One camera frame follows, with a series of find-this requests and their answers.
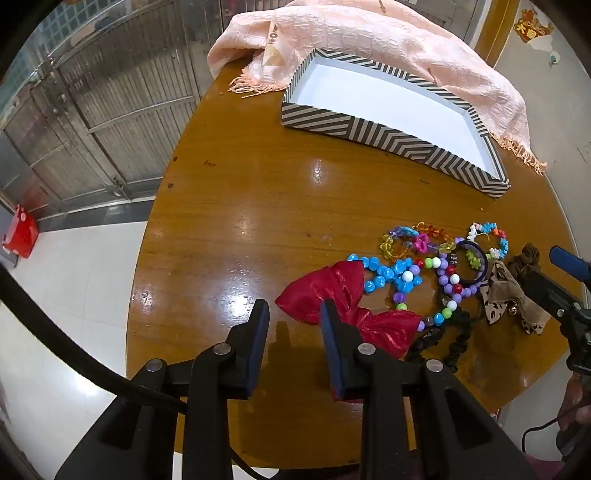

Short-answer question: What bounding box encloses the red satin bow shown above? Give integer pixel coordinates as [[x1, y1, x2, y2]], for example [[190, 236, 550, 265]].
[[274, 260, 423, 403]]

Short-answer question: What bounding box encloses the pastel flower bead bracelet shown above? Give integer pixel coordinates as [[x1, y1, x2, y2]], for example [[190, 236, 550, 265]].
[[462, 222, 509, 273]]

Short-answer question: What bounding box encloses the clear multicolour bead bracelet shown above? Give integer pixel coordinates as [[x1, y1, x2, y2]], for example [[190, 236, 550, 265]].
[[379, 222, 459, 261]]

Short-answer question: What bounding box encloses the striped cardboard box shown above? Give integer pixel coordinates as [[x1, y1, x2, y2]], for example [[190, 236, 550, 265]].
[[280, 47, 512, 200]]

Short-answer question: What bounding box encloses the metal folding gate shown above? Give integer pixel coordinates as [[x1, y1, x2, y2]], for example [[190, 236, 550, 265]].
[[0, 0, 232, 217]]

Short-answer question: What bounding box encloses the leopard print bow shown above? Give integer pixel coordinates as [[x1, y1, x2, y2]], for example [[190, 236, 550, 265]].
[[479, 261, 552, 337]]

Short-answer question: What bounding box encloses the red gold wall decoration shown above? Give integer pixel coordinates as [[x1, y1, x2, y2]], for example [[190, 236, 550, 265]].
[[514, 8, 555, 44]]

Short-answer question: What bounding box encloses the black hair ring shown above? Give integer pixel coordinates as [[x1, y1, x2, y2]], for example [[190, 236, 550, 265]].
[[451, 239, 489, 286]]

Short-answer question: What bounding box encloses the person's right hand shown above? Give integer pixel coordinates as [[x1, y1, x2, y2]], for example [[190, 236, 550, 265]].
[[560, 374, 591, 432]]

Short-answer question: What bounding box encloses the thin black cable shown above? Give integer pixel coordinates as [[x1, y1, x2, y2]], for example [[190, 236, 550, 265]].
[[522, 421, 561, 455]]

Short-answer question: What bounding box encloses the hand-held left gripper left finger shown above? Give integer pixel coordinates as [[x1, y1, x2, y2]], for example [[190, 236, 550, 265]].
[[54, 299, 271, 480]]

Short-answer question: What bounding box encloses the pink fringed scarf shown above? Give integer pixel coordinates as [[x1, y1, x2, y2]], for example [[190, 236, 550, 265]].
[[207, 0, 548, 175]]

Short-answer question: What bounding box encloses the brown scrunchie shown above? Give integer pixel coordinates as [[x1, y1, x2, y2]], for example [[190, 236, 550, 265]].
[[510, 244, 541, 278]]

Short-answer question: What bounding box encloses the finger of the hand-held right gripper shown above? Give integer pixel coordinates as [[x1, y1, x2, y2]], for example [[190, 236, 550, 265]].
[[507, 262, 578, 325], [549, 246, 591, 281]]

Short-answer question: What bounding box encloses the wooden door frame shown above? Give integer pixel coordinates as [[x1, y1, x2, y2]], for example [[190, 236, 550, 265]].
[[471, 0, 522, 65]]

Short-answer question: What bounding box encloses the black scrunchie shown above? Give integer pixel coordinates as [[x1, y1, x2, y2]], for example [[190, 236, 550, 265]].
[[406, 310, 472, 374]]

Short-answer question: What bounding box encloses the red plastic bin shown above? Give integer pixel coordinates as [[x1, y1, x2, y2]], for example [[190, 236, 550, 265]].
[[2, 204, 40, 258]]

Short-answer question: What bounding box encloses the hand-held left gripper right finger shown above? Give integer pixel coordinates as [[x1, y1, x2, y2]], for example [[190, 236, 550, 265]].
[[322, 299, 539, 480]]

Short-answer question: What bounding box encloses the blue bead bracelet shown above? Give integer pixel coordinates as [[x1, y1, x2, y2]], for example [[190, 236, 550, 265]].
[[347, 252, 419, 310]]

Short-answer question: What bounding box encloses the thick black cable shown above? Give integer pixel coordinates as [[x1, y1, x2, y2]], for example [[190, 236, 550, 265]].
[[0, 265, 280, 480]]

